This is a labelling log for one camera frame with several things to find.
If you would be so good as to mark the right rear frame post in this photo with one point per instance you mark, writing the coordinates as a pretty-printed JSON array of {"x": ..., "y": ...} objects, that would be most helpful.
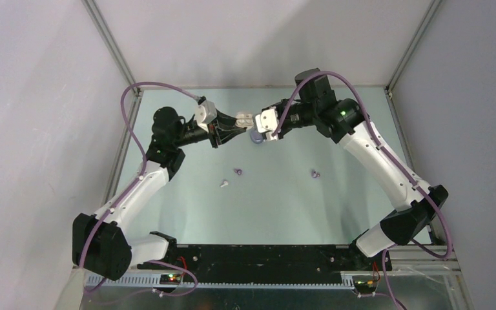
[{"x": 413, "y": 44}]

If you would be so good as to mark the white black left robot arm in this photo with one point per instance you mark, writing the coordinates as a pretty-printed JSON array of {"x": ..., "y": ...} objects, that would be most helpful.
[{"x": 100, "y": 241}]

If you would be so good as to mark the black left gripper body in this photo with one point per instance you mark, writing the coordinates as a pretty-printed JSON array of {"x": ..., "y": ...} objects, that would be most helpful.
[{"x": 212, "y": 130}]

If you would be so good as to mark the aluminium frame corner post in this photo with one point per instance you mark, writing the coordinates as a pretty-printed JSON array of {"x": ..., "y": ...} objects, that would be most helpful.
[{"x": 108, "y": 39}]

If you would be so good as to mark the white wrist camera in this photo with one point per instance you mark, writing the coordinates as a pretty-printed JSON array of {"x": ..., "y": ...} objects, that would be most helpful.
[
  {"x": 205, "y": 114},
  {"x": 266, "y": 124}
]

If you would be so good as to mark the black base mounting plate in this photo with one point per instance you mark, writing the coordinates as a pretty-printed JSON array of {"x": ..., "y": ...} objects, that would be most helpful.
[{"x": 274, "y": 264}]

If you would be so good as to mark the purple oval charging case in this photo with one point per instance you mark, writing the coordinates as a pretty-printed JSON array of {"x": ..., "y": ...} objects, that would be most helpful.
[{"x": 256, "y": 137}]

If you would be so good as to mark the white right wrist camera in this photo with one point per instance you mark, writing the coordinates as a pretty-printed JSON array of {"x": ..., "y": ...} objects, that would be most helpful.
[{"x": 266, "y": 124}]

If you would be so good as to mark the white earbud charging case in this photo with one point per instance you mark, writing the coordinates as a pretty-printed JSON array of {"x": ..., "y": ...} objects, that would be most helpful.
[{"x": 244, "y": 120}]

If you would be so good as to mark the aluminium front frame rail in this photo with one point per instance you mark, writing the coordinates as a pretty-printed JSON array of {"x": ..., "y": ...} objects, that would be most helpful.
[{"x": 409, "y": 260}]

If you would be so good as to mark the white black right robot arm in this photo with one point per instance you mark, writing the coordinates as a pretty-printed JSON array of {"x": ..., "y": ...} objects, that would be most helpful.
[{"x": 337, "y": 111}]

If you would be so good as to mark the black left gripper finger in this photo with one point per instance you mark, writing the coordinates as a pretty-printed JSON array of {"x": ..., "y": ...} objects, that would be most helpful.
[
  {"x": 224, "y": 121},
  {"x": 228, "y": 133}
]

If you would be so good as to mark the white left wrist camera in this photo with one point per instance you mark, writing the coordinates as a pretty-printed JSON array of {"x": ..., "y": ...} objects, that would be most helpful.
[{"x": 205, "y": 114}]

